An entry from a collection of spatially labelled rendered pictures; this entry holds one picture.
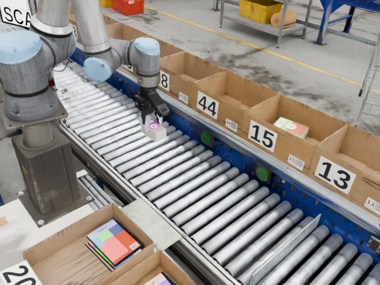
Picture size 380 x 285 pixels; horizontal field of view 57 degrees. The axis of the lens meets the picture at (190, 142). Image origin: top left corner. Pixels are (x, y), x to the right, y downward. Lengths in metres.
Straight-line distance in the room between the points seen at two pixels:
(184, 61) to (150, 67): 1.15
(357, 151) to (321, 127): 0.21
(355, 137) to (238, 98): 0.72
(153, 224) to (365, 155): 1.04
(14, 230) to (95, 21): 0.93
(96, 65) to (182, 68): 1.31
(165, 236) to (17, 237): 0.60
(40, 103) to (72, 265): 0.61
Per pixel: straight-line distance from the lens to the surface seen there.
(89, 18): 1.19
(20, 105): 1.38
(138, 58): 1.31
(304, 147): 1.63
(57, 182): 1.58
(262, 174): 1.74
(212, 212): 1.61
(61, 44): 1.45
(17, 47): 1.30
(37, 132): 1.47
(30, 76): 1.33
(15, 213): 1.73
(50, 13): 1.40
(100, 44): 1.21
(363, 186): 1.57
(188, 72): 2.45
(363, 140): 1.83
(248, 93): 2.11
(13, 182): 3.12
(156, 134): 1.43
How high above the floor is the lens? 1.91
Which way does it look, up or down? 35 degrees down
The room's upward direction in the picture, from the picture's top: 3 degrees clockwise
